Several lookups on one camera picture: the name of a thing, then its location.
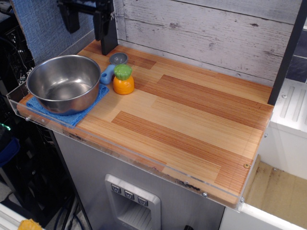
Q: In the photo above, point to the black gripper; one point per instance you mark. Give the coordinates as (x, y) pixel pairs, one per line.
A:
(102, 11)

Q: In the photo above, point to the blue handled grey spoon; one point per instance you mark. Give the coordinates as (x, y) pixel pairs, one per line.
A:
(116, 59)

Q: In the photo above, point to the blue fabric panel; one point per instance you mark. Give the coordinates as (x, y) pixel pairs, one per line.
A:
(45, 32)

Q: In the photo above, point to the stainless steel bowl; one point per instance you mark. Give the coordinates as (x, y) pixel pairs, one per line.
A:
(65, 85)

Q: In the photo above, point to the orange toy carrot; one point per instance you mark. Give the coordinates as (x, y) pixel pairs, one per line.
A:
(123, 82)

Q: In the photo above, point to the blue cloth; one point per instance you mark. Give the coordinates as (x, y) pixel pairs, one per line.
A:
(67, 120)

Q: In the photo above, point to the clear acrylic edge guard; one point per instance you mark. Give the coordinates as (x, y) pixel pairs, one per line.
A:
(204, 137)

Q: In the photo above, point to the silver dispenser panel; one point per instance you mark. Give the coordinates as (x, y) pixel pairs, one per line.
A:
(132, 207)

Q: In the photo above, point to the grey toy fridge cabinet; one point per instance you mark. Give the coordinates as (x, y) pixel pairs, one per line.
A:
(180, 207)

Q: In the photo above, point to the yellow object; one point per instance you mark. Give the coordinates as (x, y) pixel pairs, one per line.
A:
(29, 224)

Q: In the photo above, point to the white toy sink unit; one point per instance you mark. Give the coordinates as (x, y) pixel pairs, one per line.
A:
(276, 196)

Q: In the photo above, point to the black right post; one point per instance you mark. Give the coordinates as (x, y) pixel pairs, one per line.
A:
(289, 52)

